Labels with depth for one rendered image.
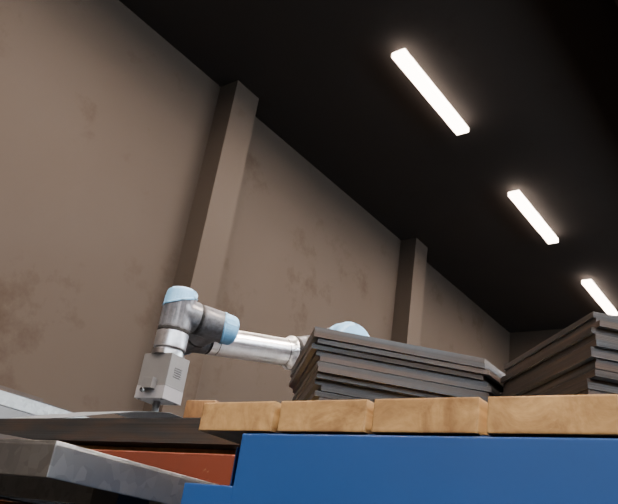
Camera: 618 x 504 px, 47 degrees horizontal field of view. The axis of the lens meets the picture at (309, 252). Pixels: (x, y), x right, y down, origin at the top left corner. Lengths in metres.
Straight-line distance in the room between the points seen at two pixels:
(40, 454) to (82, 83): 5.16
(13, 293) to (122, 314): 0.89
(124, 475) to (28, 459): 0.09
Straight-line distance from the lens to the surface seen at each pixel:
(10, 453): 0.70
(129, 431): 1.09
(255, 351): 1.90
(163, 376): 1.62
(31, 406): 2.42
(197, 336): 1.75
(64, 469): 0.66
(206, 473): 0.96
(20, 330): 5.04
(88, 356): 5.32
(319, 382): 0.54
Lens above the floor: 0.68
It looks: 24 degrees up
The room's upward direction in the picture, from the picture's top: 9 degrees clockwise
